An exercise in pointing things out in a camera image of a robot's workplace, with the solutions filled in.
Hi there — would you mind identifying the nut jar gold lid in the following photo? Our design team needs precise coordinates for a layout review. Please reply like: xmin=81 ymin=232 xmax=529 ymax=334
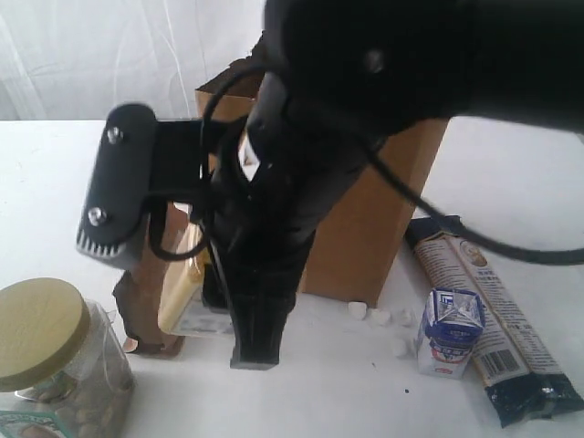
xmin=1 ymin=277 xmax=134 ymax=437

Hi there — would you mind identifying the yellow millet bottle white cap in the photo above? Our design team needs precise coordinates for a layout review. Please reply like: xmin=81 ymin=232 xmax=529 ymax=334
xmin=158 ymin=249 xmax=234 ymax=339

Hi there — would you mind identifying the brown paper bag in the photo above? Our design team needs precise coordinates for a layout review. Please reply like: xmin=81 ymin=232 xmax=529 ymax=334
xmin=194 ymin=31 xmax=451 ymax=309

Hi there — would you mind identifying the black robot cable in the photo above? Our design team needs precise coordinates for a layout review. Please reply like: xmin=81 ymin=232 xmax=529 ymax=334
xmin=364 ymin=141 xmax=584 ymax=266

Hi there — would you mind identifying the brown coffee pouch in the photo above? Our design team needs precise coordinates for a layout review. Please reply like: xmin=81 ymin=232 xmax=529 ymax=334
xmin=111 ymin=203 xmax=193 ymax=357

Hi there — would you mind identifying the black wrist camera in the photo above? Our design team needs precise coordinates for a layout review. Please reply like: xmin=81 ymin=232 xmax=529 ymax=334
xmin=76 ymin=103 xmax=208 ymax=270

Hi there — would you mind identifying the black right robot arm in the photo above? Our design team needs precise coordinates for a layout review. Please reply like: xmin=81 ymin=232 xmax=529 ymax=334
xmin=200 ymin=1 xmax=583 ymax=370

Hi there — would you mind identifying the white curtain backdrop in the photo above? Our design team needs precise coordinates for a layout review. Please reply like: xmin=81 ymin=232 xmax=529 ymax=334
xmin=1 ymin=0 xmax=264 ymax=120

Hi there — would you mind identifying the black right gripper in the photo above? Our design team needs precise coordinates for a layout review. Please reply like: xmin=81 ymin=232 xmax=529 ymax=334
xmin=202 ymin=168 xmax=319 ymax=369

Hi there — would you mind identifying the milk carton blue white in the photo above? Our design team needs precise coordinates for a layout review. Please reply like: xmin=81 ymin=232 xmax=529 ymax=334
xmin=414 ymin=287 xmax=485 ymax=380

